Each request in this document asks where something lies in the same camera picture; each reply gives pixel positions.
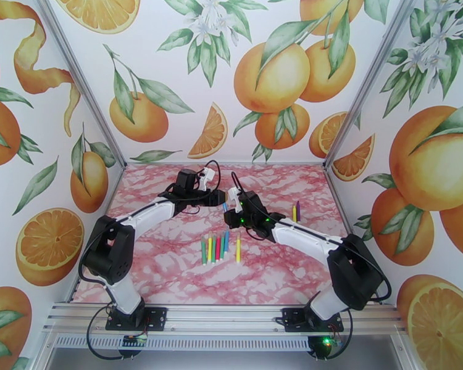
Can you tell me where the perforated metal strip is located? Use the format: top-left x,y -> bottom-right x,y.
53,335 -> 311,352

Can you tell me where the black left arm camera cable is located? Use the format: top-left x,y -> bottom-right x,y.
78,160 -> 222,289

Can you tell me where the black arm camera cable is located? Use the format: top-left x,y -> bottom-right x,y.
230,171 -> 393,303
78,160 -> 222,289

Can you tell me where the thin aluminium edge rail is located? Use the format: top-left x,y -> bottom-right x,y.
124,160 -> 328,167

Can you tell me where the aluminium side rail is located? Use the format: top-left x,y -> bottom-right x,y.
325,166 -> 383,304
65,164 -> 125,304

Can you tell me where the wide slotted aluminium rail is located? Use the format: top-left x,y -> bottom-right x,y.
41,301 -> 408,336

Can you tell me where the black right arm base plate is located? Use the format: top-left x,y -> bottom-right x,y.
280,308 -> 345,334

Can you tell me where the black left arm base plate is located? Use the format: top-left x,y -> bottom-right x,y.
105,306 -> 168,332

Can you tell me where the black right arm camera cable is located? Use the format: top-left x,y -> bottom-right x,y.
230,171 -> 393,303

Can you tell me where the black right arm base cable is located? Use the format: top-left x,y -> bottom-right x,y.
308,307 -> 356,361

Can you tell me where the black arm base cable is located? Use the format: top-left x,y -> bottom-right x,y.
85,305 -> 149,361
308,307 -> 356,361

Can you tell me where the aluminium corner post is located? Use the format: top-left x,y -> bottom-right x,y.
323,0 -> 428,170
32,0 -> 127,168

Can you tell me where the black left arm base cable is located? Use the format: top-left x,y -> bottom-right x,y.
85,305 -> 149,361

